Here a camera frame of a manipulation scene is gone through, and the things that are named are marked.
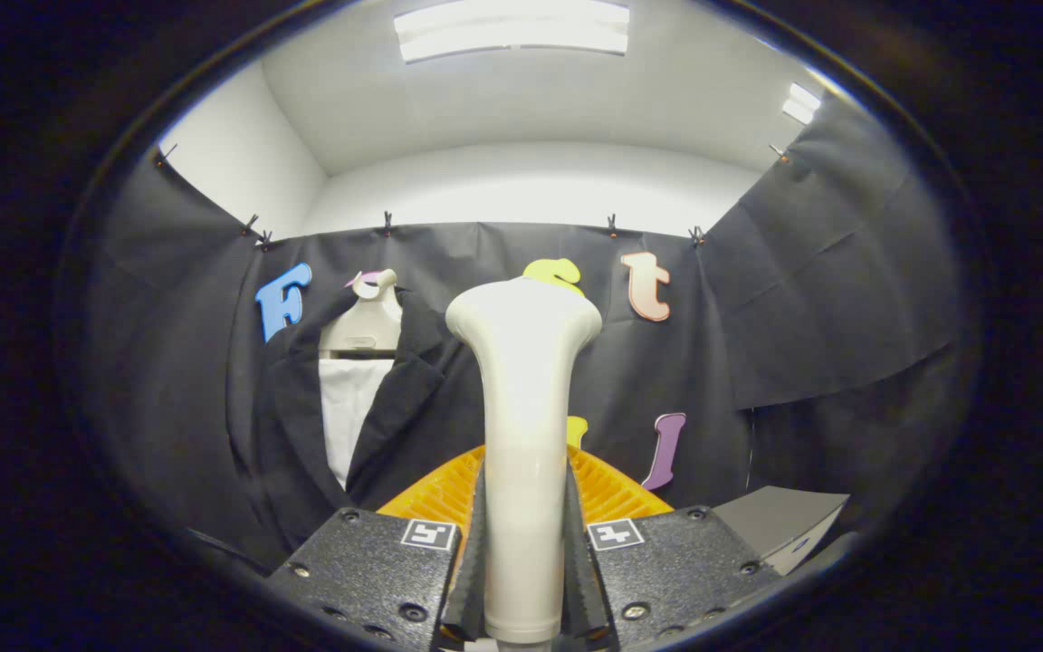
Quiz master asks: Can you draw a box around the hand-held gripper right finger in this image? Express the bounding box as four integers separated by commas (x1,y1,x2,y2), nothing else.
562,444,785,652

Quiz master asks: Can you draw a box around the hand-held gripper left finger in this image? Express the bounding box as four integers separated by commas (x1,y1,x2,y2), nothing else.
266,444,489,652

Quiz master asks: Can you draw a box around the white garment steamer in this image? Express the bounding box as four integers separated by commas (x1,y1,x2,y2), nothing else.
445,277,604,652

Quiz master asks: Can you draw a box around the black suit jacket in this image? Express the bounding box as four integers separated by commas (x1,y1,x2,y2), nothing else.
227,288,486,567

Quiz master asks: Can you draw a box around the white shirt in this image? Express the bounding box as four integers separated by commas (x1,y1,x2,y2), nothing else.
319,358,394,490

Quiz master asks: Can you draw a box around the white garment hanger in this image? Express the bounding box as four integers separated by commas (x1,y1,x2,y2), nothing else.
319,269,403,360

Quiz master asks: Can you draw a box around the grey cabinet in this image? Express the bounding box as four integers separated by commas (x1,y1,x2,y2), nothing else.
712,486,850,577

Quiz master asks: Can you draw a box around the black backdrop cloth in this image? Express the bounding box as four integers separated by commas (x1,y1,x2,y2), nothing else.
78,91,975,580

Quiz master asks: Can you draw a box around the small ceiling light panel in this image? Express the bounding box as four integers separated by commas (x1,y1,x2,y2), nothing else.
781,81,823,126

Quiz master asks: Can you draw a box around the large ceiling light panel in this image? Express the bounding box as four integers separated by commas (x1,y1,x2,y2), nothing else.
393,0,631,64

